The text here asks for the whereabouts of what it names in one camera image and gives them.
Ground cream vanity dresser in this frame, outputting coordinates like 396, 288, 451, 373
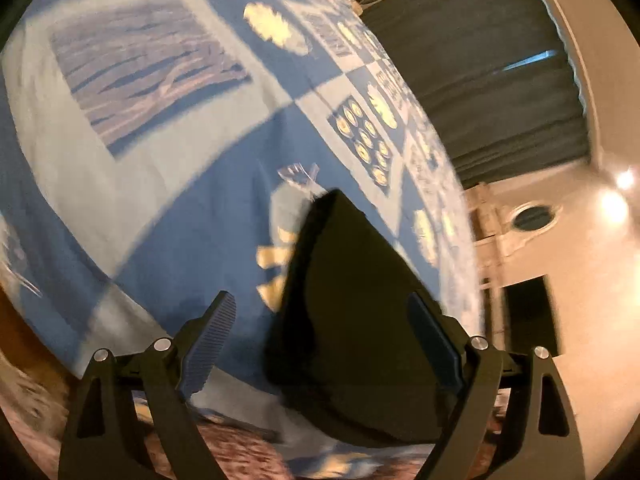
465, 182, 516, 346

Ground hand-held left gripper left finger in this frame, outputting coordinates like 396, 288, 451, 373
58, 291, 237, 480

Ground black television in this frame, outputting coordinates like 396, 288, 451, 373
501, 274, 560, 357

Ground ceiling light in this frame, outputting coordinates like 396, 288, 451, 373
614, 167, 638, 193
597, 191, 630, 226

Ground oval vanity mirror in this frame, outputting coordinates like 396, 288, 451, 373
510, 201, 563, 233

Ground blue patterned bedsheet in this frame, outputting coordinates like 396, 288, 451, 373
0, 0, 485, 480

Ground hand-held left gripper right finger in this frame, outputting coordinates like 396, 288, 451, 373
406, 292, 586, 480

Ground dark green curtain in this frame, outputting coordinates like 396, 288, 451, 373
359, 0, 592, 190

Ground black studded pants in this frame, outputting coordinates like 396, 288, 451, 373
263, 188, 472, 449

